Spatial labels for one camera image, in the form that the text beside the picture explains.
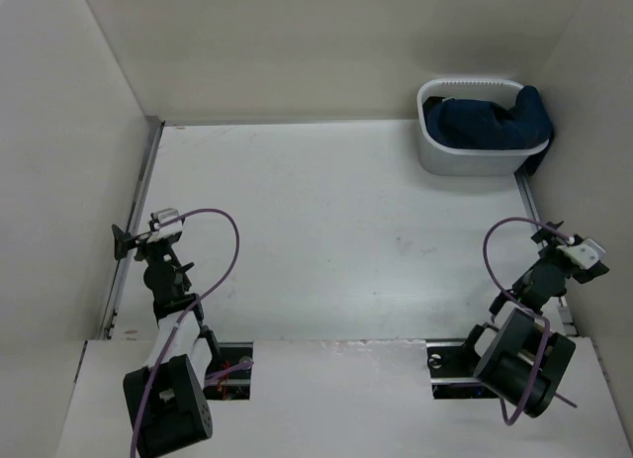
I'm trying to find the dark blue denim trousers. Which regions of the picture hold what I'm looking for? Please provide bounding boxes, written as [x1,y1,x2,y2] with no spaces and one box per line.
[423,85,554,150]

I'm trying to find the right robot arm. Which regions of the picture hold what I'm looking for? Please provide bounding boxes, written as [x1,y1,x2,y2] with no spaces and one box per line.
[458,217,609,426]

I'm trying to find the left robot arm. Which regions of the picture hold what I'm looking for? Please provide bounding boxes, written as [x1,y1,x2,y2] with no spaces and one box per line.
[112,226,222,457]

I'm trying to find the white plastic laundry basket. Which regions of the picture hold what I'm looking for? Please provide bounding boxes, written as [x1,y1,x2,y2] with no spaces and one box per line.
[416,77,549,176]

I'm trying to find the left aluminium table rail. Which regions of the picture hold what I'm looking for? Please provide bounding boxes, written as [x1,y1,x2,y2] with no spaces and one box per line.
[96,116,164,340]

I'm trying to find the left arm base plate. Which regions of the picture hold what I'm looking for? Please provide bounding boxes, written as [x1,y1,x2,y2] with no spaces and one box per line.
[204,342,253,401]

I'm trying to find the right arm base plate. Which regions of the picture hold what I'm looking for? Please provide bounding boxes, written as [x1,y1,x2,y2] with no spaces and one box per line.
[426,339,497,400]

